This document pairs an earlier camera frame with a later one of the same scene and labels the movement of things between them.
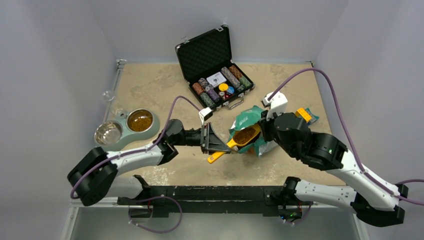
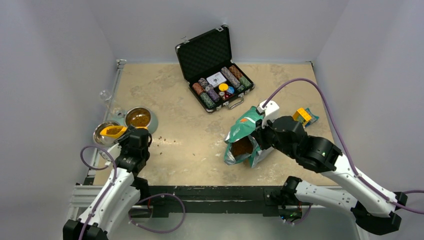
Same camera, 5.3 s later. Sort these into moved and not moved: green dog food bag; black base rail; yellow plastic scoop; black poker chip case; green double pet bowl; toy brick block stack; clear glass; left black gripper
Moved: yellow plastic scoop; left black gripper; green dog food bag
Not moved: toy brick block stack; black poker chip case; green double pet bowl; clear glass; black base rail
